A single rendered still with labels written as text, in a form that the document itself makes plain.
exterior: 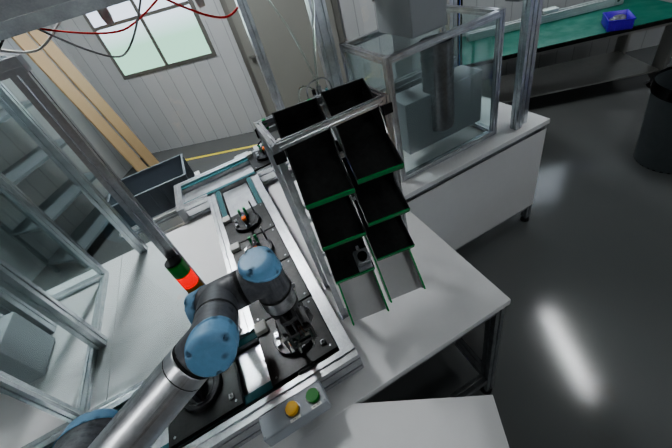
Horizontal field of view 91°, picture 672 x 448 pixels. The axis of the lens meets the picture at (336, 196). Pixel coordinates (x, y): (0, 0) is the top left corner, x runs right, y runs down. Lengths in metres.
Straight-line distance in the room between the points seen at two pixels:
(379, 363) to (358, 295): 0.24
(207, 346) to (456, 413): 0.86
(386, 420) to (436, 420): 0.15
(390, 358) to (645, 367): 1.49
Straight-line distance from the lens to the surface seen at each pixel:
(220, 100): 5.13
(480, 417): 1.23
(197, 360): 0.57
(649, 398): 2.36
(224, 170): 2.40
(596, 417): 2.24
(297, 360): 1.24
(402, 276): 1.24
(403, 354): 1.29
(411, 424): 1.22
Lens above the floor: 2.03
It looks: 38 degrees down
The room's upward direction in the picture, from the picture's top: 17 degrees counter-clockwise
